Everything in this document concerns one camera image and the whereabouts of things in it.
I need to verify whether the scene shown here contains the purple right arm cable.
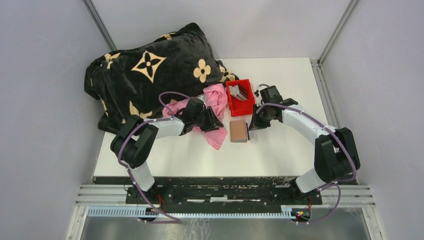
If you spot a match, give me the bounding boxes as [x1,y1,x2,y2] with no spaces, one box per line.
[253,83,359,225]

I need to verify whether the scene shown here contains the blue slotted cable duct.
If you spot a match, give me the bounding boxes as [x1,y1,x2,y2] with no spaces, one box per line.
[86,206,312,220]

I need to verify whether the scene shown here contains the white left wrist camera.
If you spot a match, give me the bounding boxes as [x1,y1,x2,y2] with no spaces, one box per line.
[197,94,213,106]

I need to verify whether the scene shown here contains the aluminium frame rails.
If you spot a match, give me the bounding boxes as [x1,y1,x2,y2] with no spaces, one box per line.
[76,185,376,208]

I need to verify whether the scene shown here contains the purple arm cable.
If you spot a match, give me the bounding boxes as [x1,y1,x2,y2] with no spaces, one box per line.
[117,91,191,225]
[253,83,359,225]

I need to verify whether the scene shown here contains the tan leather card holder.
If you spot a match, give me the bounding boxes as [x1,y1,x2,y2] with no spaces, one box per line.
[229,119,254,143]

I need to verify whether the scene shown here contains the red plastic bin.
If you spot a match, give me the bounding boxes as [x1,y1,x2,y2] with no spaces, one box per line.
[226,79,255,117]

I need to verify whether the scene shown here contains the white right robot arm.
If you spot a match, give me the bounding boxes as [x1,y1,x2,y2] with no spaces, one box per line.
[248,84,361,204]

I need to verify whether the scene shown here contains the pink cloth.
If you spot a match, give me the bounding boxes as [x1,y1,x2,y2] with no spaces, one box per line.
[162,83,228,150]

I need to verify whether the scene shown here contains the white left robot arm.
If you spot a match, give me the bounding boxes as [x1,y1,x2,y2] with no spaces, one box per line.
[110,97,224,204]

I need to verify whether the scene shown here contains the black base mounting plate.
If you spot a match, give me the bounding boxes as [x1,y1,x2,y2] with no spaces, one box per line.
[144,176,323,214]

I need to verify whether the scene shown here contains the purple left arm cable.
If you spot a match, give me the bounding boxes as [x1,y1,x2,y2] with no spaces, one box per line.
[117,91,191,225]

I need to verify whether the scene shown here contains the stack of credit cards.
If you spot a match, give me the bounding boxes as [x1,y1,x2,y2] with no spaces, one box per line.
[229,84,249,102]

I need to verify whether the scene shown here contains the black floral blanket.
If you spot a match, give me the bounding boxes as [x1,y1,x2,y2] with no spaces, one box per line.
[84,22,238,134]

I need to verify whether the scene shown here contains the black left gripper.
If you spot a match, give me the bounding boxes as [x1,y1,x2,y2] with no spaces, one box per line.
[193,106,224,133]

